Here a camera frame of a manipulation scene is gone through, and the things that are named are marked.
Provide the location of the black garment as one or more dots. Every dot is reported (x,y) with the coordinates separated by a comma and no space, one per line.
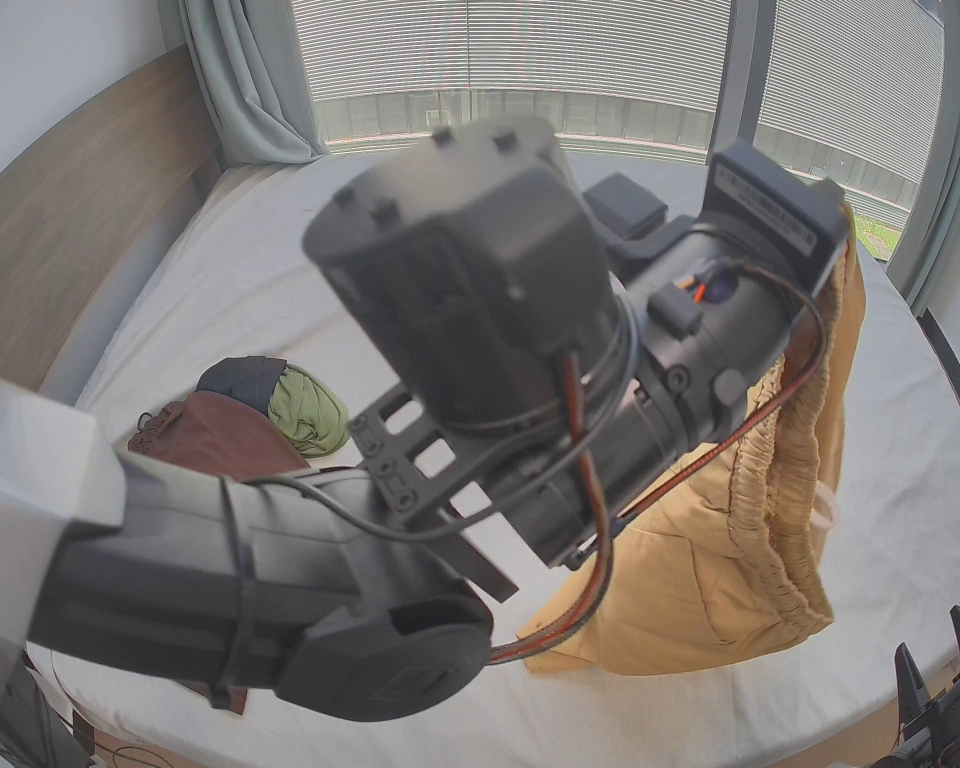
(232,379)

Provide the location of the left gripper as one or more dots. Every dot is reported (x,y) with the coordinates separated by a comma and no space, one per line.
(735,315)

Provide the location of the brown garment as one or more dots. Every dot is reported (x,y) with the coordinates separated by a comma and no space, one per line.
(217,435)

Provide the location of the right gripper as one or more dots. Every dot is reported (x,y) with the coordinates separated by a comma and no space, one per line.
(941,739)

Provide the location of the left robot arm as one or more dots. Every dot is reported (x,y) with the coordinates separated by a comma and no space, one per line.
(450,262)

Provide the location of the green garment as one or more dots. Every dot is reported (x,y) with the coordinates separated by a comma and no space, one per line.
(307,412)

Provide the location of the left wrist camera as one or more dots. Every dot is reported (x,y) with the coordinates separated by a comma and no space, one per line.
(626,206)

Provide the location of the tan shorts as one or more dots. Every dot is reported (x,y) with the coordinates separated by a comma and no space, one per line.
(697,577)

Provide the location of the grey-green curtain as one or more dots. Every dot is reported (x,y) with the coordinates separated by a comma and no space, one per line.
(240,90)
(937,225)

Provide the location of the window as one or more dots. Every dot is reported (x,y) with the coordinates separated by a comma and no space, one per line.
(600,67)

